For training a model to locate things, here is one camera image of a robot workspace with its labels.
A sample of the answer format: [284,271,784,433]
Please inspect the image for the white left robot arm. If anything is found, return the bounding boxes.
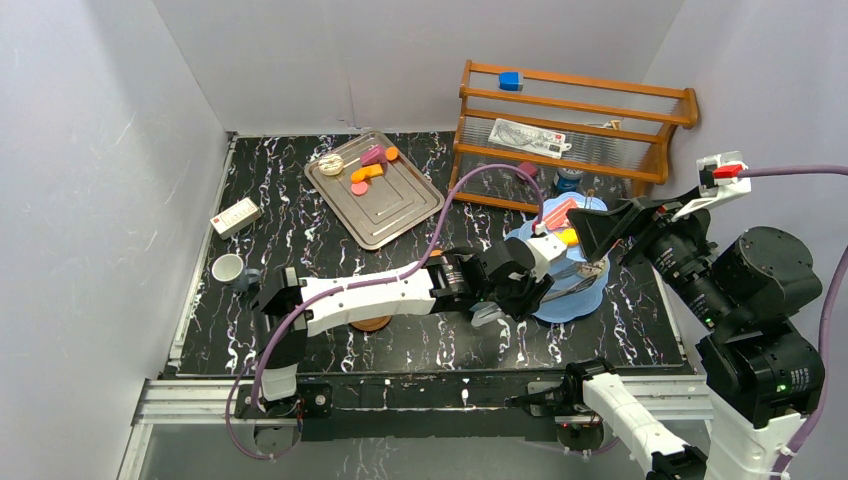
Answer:
[250,234,568,416]

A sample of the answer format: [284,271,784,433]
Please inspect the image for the small orange round cookie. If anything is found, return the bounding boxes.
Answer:
[384,146,399,162]

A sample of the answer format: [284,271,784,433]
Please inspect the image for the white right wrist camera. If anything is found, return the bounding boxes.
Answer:
[672,151,752,221]

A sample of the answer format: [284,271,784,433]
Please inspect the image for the pink round macaron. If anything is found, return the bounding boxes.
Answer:
[351,181,369,196]

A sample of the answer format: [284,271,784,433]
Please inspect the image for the small grey white cup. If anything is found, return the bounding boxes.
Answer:
[211,254,261,293]

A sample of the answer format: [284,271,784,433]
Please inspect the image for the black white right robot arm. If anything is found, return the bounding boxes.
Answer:
[506,198,826,479]

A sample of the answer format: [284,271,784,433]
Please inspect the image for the small white cardboard box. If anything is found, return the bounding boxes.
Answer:
[210,198,261,240]

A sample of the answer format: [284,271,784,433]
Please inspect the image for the steel serving tray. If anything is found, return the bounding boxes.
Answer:
[304,131,445,250]

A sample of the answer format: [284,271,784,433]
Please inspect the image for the pink layered cake slice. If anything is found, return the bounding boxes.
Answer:
[542,196,577,232]

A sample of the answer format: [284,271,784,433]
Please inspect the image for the blue lidded jar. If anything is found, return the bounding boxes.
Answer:
[555,168,584,194]

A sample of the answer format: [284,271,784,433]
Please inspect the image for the white iced round pastry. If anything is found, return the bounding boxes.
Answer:
[317,153,345,177]

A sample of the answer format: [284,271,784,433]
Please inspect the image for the orange yellow pastry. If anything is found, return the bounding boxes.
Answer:
[555,228,580,247]

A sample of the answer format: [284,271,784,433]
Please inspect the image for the wooden two-tier shelf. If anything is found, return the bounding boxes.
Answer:
[450,60,700,196]

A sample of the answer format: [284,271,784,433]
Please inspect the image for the brown wooden round coaster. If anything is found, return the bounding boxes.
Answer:
[350,316,391,333]

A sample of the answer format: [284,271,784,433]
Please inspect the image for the maroon heart-shaped object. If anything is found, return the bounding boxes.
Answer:
[518,162,538,180]

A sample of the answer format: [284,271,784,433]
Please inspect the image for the packaged ruler protractor set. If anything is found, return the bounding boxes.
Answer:
[488,118,572,159]

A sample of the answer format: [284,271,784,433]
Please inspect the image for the magenta cake wedge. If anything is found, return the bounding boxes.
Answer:
[359,146,388,167]

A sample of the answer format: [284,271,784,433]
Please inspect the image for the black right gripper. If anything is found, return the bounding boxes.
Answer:
[563,184,735,327]

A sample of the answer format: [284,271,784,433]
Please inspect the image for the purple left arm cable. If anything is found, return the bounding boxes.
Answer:
[224,163,546,463]

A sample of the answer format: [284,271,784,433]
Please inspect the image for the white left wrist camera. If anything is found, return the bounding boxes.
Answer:
[523,222,568,281]

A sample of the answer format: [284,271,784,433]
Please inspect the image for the blue three-tier cake stand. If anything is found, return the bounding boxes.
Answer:
[533,192,610,324]

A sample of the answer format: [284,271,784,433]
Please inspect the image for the steel food tongs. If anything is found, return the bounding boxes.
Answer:
[507,259,609,324]

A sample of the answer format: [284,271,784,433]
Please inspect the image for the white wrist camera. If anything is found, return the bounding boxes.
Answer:
[672,151,752,221]
[523,222,568,281]

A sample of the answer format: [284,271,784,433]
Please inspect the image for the white chocolate drizzled donut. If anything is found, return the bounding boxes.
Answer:
[576,258,609,279]

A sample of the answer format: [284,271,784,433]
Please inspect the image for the blue block on shelf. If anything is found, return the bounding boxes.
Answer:
[498,71,524,92]

